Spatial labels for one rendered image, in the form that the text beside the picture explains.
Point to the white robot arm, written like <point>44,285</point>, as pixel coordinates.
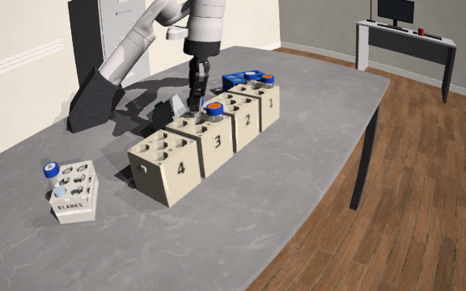
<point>205,23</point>

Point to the conical centrifuge tube with pink liquid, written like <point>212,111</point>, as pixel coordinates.
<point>195,114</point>

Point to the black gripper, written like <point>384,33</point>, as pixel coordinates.
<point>200,51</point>

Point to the beige block with holes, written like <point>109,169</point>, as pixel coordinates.
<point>214,140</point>
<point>244,119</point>
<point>165,174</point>
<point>268,101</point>

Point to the blue tube rack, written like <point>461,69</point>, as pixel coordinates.
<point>228,83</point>

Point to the clear conical tube with tan liquid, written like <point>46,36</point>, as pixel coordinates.
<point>267,81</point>

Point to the white tube rack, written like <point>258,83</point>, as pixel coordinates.
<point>77,208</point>

